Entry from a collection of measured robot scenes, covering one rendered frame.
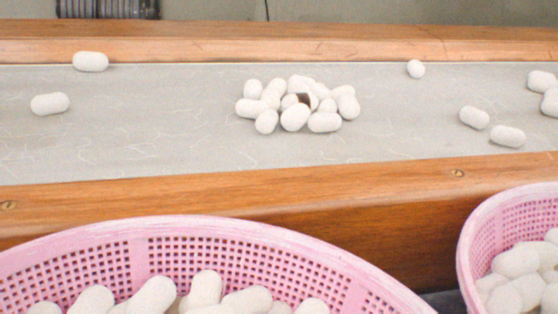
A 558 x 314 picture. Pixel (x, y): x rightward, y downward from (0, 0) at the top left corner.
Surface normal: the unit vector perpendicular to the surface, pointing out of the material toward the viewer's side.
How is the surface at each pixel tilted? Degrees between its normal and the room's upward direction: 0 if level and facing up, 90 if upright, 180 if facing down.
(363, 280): 74
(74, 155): 0
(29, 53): 45
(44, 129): 0
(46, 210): 0
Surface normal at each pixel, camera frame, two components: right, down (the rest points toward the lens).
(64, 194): 0.09, -0.88
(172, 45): 0.26, -0.29
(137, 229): 0.33, 0.22
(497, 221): 0.64, 0.11
